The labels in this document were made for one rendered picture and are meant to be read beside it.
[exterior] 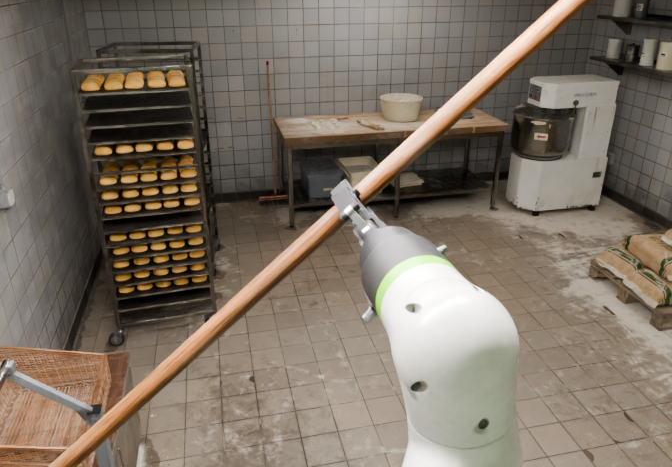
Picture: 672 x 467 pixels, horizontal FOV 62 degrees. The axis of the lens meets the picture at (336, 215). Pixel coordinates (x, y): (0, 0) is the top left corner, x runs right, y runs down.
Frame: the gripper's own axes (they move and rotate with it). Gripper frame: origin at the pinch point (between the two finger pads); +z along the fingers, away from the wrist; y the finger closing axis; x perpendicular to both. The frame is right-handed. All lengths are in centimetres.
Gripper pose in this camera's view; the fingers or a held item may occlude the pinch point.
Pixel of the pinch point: (353, 203)
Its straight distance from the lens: 80.3
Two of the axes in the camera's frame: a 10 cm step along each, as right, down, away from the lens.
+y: 6.4, 6.4, 4.3
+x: 7.3, -6.7, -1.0
